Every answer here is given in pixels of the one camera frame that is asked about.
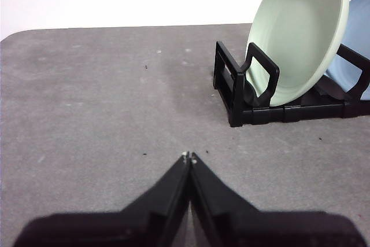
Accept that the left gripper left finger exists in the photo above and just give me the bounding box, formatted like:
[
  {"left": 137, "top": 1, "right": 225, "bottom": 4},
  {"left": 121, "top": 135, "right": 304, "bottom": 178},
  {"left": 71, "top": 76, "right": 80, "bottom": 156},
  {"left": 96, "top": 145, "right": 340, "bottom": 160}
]
[{"left": 13, "top": 150, "right": 191, "bottom": 247}]

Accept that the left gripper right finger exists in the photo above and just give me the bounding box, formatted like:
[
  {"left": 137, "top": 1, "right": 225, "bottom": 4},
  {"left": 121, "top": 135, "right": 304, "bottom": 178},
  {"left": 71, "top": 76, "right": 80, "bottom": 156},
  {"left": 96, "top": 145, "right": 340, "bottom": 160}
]
[{"left": 190, "top": 151, "right": 367, "bottom": 247}]

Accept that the pale green plate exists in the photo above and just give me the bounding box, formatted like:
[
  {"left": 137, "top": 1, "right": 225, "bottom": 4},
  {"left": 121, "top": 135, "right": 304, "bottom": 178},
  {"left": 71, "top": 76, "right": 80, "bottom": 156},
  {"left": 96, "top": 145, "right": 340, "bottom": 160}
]
[{"left": 245, "top": 0, "right": 350, "bottom": 108}]

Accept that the blue plate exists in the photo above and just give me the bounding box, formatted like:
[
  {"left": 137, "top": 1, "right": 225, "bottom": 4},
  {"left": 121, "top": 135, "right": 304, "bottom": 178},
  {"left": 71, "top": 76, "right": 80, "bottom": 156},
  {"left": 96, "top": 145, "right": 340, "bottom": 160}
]
[{"left": 325, "top": 0, "right": 370, "bottom": 100}]

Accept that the black plate rack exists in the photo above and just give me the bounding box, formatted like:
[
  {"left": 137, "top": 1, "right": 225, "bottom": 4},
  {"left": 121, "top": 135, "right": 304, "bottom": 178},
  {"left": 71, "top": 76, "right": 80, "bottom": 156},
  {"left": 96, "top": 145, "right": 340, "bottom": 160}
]
[{"left": 212, "top": 40, "right": 370, "bottom": 128}]

